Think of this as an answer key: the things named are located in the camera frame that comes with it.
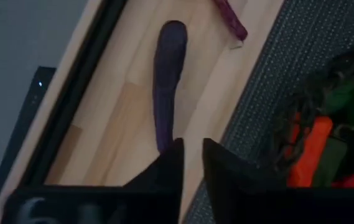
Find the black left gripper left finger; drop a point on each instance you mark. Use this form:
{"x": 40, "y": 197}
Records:
{"x": 167, "y": 174}

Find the dark purple eggplant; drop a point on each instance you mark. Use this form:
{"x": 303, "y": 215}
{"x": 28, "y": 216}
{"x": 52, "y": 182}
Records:
{"x": 169, "y": 62}

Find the black device with light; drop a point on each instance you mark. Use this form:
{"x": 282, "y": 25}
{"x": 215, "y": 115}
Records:
{"x": 30, "y": 102}

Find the striped green squash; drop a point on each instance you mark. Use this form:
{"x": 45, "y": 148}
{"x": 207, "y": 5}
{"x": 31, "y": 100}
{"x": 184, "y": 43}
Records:
{"x": 329, "y": 165}

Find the grey woven placemat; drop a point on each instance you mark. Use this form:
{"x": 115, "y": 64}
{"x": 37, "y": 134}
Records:
{"x": 288, "y": 62}

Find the purple grapes bunch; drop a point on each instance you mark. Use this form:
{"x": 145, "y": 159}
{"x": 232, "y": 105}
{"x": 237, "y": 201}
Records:
{"x": 232, "y": 21}

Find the black aluminium table frame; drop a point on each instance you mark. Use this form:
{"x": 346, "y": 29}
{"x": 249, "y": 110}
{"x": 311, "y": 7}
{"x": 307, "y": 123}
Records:
{"x": 75, "y": 93}

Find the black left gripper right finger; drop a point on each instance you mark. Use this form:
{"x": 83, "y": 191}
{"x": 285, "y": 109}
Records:
{"x": 226, "y": 174}

